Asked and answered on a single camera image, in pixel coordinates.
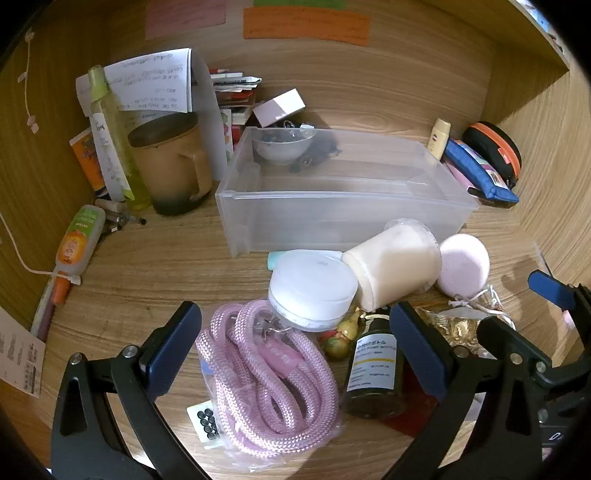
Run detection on cream frosted jar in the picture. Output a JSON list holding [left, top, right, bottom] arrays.
[[342, 219, 443, 312]]

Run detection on small sheet with black dots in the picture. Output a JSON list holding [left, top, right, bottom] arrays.
[[187, 401, 221, 443]]

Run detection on small white pink box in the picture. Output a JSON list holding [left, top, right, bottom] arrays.
[[252, 89, 306, 127]]

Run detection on small yellow bottle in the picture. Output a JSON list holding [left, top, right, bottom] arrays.
[[426, 119, 452, 160]]

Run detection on orange capped pens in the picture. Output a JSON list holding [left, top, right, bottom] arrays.
[[30, 276, 71, 343]]

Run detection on gold foil packet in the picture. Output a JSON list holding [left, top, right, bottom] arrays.
[[416, 305, 482, 348]]

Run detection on blue pencil case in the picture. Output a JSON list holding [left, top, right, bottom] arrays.
[[441, 138, 520, 204]]

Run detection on white handwritten paper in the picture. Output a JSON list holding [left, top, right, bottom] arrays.
[[76, 47, 194, 117]]

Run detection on white round jar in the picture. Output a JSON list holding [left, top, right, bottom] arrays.
[[268, 249, 358, 333]]

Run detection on small gourd ornament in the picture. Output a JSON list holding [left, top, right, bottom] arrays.
[[322, 310, 363, 361]]

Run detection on green orange glue bottle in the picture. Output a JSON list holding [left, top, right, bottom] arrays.
[[54, 204, 107, 278]]

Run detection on black orange round case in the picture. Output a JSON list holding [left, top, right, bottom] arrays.
[[462, 121, 522, 180]]

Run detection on pink braided rope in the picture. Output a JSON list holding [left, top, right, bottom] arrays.
[[195, 299, 345, 460]]

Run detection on tall green bottle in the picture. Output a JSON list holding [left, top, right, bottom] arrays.
[[88, 66, 153, 212]]

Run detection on small metal clips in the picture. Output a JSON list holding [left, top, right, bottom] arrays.
[[95, 198, 148, 237]]

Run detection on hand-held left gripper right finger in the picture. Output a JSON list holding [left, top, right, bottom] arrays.
[[388, 301, 544, 480]]

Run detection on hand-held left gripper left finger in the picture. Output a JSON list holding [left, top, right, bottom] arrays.
[[50, 301, 218, 480]]

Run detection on pink sticky note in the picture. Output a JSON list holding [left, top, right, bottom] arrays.
[[145, 0, 228, 40]]

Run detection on red pouch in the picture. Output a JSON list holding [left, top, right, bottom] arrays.
[[382, 394, 476, 439]]

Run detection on orange sticky note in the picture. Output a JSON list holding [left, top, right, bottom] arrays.
[[242, 7, 371, 47]]

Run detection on clear plastic drawer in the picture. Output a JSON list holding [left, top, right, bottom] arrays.
[[215, 127, 481, 258]]

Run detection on pink round puff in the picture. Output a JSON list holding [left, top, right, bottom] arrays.
[[436, 234, 491, 298]]

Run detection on dark bottle with yellow label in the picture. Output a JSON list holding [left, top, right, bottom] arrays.
[[342, 314, 407, 420]]

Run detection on translucent white folder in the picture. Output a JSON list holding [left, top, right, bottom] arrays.
[[189, 48, 229, 182]]

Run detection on white bowl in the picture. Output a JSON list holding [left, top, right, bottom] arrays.
[[252, 127, 317, 166]]

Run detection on green sticky note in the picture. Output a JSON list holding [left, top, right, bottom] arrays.
[[253, 0, 347, 10]]

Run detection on white printed receipt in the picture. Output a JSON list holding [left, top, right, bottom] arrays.
[[0, 307, 47, 398]]

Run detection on wooden desktop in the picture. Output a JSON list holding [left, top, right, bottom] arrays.
[[14, 124, 583, 480]]

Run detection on white string tag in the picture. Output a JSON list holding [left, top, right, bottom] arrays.
[[448, 284, 515, 329]]

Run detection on brown mug with lid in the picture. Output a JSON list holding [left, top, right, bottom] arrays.
[[127, 112, 214, 217]]

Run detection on orange box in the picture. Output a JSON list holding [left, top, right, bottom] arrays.
[[69, 128, 109, 195]]

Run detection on pink flat pouch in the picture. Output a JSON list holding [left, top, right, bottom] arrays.
[[443, 159, 488, 200]]

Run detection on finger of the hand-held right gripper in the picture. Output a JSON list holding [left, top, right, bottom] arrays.
[[529, 270, 591, 324], [478, 316, 555, 393]]

